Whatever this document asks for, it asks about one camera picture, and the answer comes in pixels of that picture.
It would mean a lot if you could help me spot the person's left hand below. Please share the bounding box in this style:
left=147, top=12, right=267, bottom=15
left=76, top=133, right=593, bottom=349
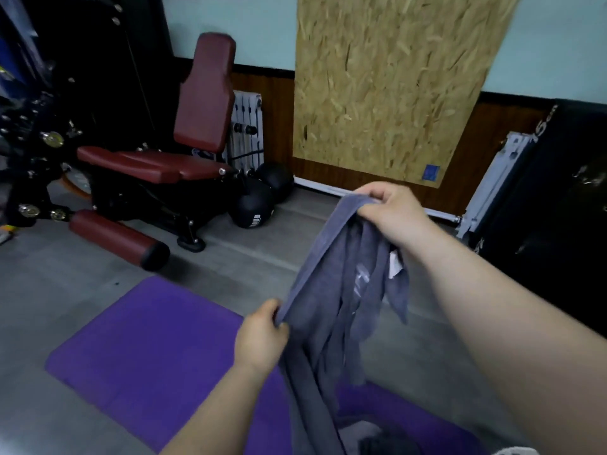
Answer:
left=233, top=298, right=291, bottom=380

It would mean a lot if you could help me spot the person's right hand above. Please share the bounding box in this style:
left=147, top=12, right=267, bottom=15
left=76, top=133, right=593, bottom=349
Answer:
left=353, top=181, right=439, bottom=254

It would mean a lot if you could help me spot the dark grey tagged towel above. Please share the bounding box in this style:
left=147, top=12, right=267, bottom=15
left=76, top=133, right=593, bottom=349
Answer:
left=274, top=193, right=412, bottom=455

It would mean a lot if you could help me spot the whitish grey towel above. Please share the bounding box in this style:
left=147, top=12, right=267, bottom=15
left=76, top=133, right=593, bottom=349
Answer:
left=337, top=420, right=380, bottom=455

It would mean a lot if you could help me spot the person's right forearm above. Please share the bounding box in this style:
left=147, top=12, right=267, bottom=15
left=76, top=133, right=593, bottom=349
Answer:
left=407, top=226, right=607, bottom=455

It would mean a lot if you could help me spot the person's left forearm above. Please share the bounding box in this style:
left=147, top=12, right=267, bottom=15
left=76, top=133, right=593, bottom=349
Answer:
left=160, top=363, right=272, bottom=455

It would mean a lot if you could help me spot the purple yoga mat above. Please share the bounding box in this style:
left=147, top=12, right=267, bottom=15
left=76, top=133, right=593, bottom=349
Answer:
left=45, top=275, right=481, bottom=455

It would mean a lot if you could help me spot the black equipment foot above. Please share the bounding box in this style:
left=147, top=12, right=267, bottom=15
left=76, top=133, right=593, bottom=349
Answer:
left=176, top=234, right=207, bottom=253

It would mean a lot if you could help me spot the black medicine ball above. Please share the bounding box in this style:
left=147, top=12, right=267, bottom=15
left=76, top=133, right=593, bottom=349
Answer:
left=229, top=181, right=276, bottom=230
left=255, top=161, right=295, bottom=205

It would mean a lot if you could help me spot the red padded gym roller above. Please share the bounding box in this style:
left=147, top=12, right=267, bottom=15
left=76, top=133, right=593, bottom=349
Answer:
left=68, top=209, right=171, bottom=272

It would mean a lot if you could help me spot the red bench seat pad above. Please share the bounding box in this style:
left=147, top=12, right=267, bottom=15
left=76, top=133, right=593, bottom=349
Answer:
left=77, top=145, right=239, bottom=185

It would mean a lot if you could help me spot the red bench backrest pad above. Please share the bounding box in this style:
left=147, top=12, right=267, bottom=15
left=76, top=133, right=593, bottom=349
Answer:
left=172, top=32, right=237, bottom=155

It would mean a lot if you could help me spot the red padded gym machine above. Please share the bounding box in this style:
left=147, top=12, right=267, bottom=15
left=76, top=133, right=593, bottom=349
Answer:
left=0, top=0, right=174, bottom=229

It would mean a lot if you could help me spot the white vertical frame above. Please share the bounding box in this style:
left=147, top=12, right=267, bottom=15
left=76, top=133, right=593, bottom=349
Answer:
left=454, top=131, right=537, bottom=241

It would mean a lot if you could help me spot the beige wall board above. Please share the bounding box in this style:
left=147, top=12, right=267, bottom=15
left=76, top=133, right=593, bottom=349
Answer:
left=292, top=0, right=524, bottom=190

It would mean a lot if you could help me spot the black bench frame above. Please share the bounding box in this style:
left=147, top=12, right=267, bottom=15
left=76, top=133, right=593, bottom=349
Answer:
left=87, top=177, right=240, bottom=253

